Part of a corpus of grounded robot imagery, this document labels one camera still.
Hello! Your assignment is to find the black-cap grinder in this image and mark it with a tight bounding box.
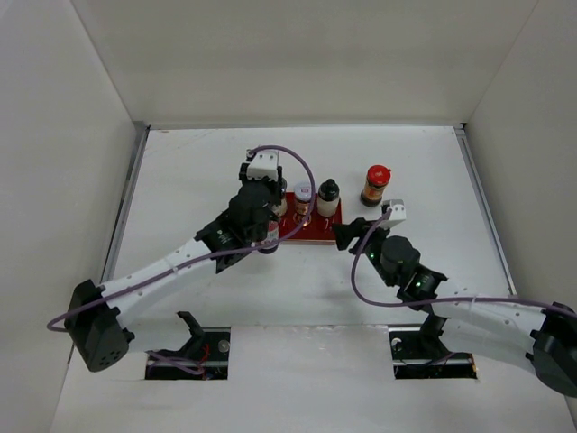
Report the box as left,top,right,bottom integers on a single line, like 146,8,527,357
316,179,340,217

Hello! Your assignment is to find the right aluminium frame rail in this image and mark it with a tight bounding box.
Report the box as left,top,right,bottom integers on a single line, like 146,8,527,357
453,124,517,297

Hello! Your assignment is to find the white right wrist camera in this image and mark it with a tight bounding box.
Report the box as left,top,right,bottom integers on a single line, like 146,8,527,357
380,198,407,229

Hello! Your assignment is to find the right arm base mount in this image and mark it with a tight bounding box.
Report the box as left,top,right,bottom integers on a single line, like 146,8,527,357
388,317,477,380

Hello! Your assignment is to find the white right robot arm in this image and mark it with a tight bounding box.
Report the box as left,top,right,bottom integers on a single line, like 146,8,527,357
334,216,576,397

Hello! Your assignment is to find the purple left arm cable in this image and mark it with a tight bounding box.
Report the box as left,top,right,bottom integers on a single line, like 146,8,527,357
47,144,316,375

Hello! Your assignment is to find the white-lid spice jar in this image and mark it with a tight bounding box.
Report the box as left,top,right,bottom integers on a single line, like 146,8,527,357
293,181,313,225

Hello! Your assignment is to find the red-lid chili sauce jar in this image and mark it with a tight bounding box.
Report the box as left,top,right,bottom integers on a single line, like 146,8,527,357
360,164,391,207

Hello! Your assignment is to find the aluminium frame rail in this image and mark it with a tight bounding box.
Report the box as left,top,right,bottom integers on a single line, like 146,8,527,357
453,124,517,297
96,121,151,289

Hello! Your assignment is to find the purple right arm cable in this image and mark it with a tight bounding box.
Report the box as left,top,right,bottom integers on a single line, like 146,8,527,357
350,211,577,317

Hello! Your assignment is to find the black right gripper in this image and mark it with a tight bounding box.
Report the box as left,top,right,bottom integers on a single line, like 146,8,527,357
332,217,397,287

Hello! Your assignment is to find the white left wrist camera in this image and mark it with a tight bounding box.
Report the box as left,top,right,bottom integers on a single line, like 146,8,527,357
245,150,281,181

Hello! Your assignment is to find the red lacquer tray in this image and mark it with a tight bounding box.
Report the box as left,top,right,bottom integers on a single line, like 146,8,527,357
279,192,343,244

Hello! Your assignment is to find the soy sauce glass bottle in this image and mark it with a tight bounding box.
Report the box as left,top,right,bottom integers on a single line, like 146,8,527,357
259,178,288,254

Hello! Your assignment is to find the left aluminium frame rail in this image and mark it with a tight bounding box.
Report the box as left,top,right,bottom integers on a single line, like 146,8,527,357
96,121,151,289

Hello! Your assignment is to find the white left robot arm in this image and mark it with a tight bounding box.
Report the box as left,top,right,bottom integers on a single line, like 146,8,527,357
64,151,282,373

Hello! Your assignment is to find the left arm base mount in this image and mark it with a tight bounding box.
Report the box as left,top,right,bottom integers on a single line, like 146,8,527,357
144,311,232,381

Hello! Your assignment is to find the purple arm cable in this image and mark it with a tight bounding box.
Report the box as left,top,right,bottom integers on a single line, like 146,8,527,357
47,144,316,375
350,211,577,317

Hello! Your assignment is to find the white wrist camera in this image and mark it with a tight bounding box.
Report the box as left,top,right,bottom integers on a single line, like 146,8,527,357
245,150,281,181
380,198,407,229

